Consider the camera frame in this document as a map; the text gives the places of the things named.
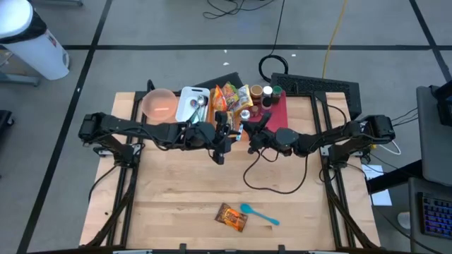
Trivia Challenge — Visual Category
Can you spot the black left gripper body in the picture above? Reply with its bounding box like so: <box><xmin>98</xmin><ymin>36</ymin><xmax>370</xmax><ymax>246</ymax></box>
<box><xmin>183</xmin><ymin>110</ymin><xmax>234</xmax><ymax>166</ymax></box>

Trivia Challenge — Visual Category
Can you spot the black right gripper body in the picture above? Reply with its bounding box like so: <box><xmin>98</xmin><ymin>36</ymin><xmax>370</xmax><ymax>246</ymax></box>
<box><xmin>246</xmin><ymin>121</ymin><xmax>282</xmax><ymax>155</ymax></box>

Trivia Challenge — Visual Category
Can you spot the silver spoon blue handle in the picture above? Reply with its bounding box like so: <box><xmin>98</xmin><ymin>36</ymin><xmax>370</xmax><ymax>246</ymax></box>
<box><xmin>237</xmin><ymin>109</ymin><xmax>252</xmax><ymax>143</ymax></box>

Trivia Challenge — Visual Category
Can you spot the yellow Maruchan ramen pack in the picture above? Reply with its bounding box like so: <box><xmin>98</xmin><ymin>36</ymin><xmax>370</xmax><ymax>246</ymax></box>
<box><xmin>232</xmin><ymin>84</ymin><xmax>254</xmax><ymax>114</ymax></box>

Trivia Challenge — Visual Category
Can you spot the green lid glass jar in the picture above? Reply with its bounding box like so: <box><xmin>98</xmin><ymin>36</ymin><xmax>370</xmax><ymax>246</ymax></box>
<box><xmin>271</xmin><ymin>85</ymin><xmax>284</xmax><ymax>105</ymax></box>

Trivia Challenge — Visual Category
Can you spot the brown spice jar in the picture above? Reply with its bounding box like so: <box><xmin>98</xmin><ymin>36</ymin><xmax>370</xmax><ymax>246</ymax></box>
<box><xmin>249</xmin><ymin>84</ymin><xmax>264</xmax><ymax>106</ymax></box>

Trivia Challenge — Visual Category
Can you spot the purple iridescent spoon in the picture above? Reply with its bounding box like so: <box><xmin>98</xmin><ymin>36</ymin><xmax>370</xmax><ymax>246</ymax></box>
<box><xmin>189</xmin><ymin>98</ymin><xmax>200</xmax><ymax>123</ymax></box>

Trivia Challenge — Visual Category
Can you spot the plain silver spoon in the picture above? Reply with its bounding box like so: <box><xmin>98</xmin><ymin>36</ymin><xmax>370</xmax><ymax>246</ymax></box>
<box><xmin>196</xmin><ymin>95</ymin><xmax>208</xmax><ymax>123</ymax></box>

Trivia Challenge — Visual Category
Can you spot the orange Maruchan ramen pack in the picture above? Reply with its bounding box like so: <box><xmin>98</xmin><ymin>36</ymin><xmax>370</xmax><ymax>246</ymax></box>
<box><xmin>211</xmin><ymin>84</ymin><xmax>229</xmax><ymax>112</ymax></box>

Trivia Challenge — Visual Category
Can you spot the green pink ramen pack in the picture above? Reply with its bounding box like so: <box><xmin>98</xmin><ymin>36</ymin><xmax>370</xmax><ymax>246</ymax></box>
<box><xmin>221</xmin><ymin>81</ymin><xmax>240</xmax><ymax>110</ymax></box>

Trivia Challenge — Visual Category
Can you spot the teal plastic spoon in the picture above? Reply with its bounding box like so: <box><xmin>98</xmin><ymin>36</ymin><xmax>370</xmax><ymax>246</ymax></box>
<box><xmin>240</xmin><ymin>202</ymin><xmax>280</xmax><ymax>227</ymax></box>

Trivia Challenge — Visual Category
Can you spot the brown orange snack bag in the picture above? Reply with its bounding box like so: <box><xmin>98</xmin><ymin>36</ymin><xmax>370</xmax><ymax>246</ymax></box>
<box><xmin>214</xmin><ymin>202</ymin><xmax>249</xmax><ymax>233</ymax></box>

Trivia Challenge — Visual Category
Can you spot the pink plastic bin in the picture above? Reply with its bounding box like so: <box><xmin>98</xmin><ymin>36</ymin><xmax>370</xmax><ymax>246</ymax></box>
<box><xmin>246</xmin><ymin>90</ymin><xmax>289</xmax><ymax>134</ymax></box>

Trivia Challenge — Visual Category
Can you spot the orange plastic bin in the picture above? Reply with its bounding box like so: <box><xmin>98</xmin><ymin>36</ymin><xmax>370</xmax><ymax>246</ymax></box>
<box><xmin>207</xmin><ymin>87</ymin><xmax>250</xmax><ymax>143</ymax></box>

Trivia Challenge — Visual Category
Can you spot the white plastic bin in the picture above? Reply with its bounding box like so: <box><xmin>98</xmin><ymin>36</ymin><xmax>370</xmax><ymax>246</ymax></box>
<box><xmin>174</xmin><ymin>86</ymin><xmax>211</xmax><ymax>125</ymax></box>

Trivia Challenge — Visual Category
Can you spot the pink translucent bowl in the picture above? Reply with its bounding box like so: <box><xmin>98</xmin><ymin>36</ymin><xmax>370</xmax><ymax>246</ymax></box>
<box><xmin>141</xmin><ymin>87</ymin><xmax>179</xmax><ymax>122</ymax></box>

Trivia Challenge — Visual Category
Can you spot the black perforated panel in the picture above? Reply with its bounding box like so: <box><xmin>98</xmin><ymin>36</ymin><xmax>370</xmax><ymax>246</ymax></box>
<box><xmin>269</xmin><ymin>72</ymin><xmax>362</xmax><ymax>121</ymax></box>

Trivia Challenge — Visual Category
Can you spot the white paper sheet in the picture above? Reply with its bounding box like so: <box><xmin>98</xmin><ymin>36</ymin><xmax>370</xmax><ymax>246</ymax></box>
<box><xmin>361</xmin><ymin>164</ymin><xmax>393</xmax><ymax>207</ymax></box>

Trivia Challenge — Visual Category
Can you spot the black desk leg bar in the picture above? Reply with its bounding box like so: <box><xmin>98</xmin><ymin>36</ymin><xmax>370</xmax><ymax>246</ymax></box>
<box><xmin>366</xmin><ymin>159</ymin><xmax>424</xmax><ymax>195</ymax></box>

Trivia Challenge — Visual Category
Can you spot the dark grey desk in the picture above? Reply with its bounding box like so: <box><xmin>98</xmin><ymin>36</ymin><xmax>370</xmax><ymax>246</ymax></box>
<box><xmin>408</xmin><ymin>176</ymin><xmax>452</xmax><ymax>254</ymax></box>

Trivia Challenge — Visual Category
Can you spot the black desk device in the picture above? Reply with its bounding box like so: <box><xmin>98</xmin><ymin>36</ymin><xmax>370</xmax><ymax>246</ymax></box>
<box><xmin>429</xmin><ymin>80</ymin><xmax>452</xmax><ymax>127</ymax></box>

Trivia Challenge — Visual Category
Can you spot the white trash bin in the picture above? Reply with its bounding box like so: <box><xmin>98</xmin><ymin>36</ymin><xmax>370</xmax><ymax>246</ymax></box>
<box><xmin>0</xmin><ymin>0</ymin><xmax>71</xmax><ymax>81</ymax></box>

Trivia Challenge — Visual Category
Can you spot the backlit keyboard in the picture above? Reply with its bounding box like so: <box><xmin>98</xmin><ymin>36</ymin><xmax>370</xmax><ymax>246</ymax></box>
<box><xmin>418</xmin><ymin>192</ymin><xmax>452</xmax><ymax>241</ymax></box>

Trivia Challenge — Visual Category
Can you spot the black floor object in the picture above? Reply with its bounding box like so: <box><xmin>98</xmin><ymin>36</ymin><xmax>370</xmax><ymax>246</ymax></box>
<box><xmin>0</xmin><ymin>109</ymin><xmax>16</xmax><ymax>130</ymax></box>

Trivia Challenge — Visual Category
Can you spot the black hanging cable with coil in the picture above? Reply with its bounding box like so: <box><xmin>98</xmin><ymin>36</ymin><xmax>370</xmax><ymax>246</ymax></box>
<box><xmin>258</xmin><ymin>0</ymin><xmax>290</xmax><ymax>83</ymax></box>

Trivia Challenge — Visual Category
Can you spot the yellow hanging cable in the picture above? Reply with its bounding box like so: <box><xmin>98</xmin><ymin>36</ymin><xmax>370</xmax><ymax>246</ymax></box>
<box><xmin>321</xmin><ymin>0</ymin><xmax>350</xmax><ymax>80</ymax></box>

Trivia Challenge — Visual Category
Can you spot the black aluminium table frame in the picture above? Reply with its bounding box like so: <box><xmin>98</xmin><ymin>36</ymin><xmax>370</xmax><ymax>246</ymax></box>
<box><xmin>80</xmin><ymin>79</ymin><xmax>381</xmax><ymax>254</ymax></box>

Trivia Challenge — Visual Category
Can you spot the white cable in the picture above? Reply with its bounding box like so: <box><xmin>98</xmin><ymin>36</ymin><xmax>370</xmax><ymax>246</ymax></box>
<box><xmin>377</xmin><ymin>139</ymin><xmax>403</xmax><ymax>157</ymax></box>

